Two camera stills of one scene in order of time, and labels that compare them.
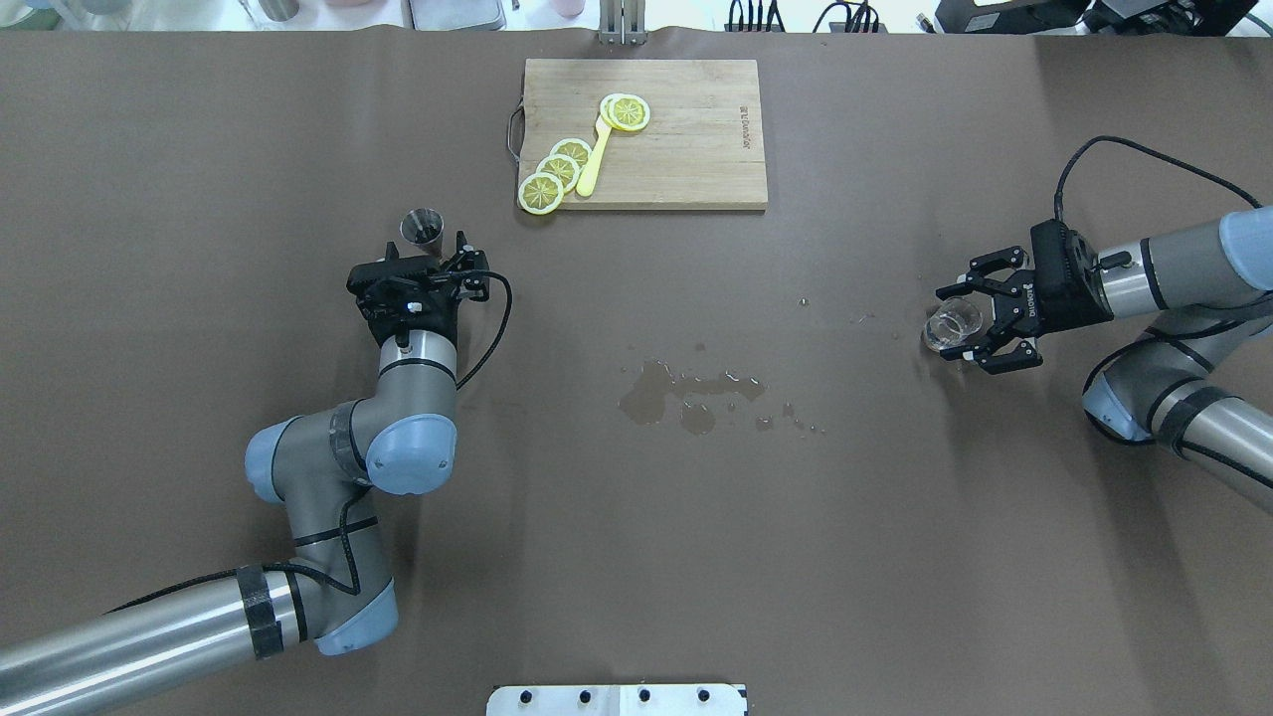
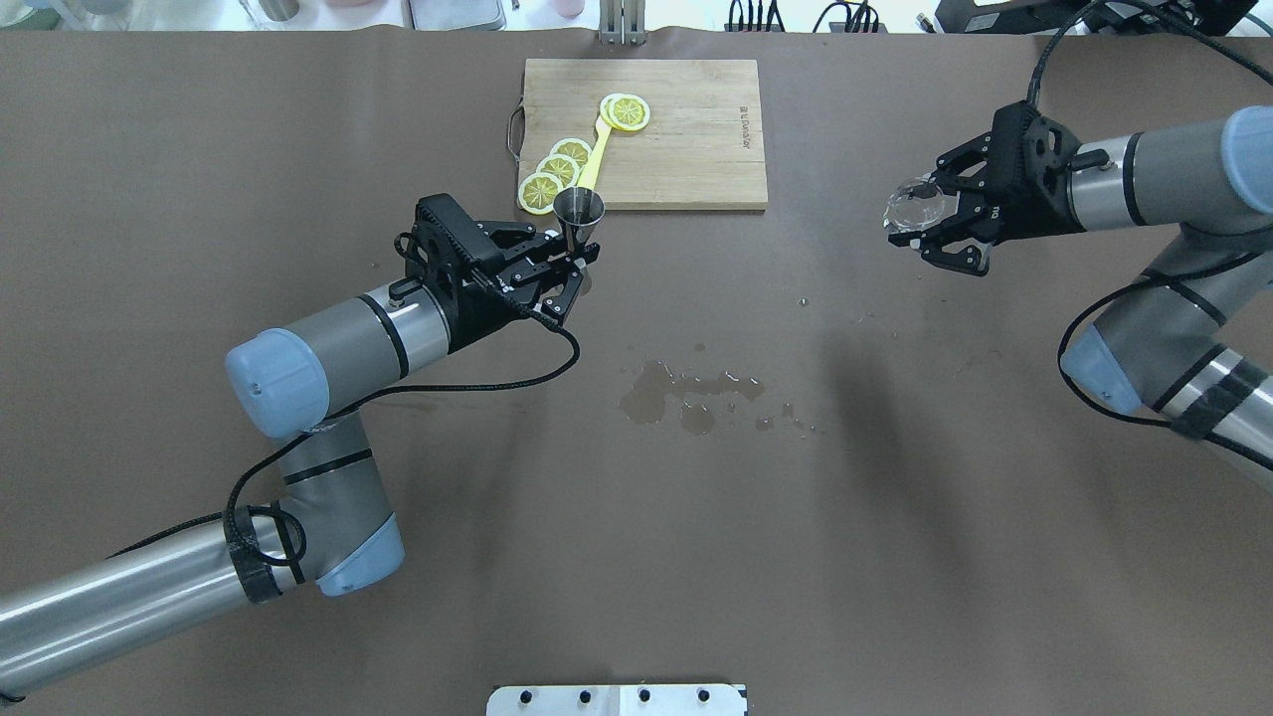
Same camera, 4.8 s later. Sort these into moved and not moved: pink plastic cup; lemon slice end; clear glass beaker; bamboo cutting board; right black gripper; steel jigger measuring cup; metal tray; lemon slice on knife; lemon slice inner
Moved: steel jigger measuring cup; clear glass beaker; right black gripper
Not moved: bamboo cutting board; lemon slice inner; metal tray; lemon slice on knife; pink plastic cup; lemon slice end
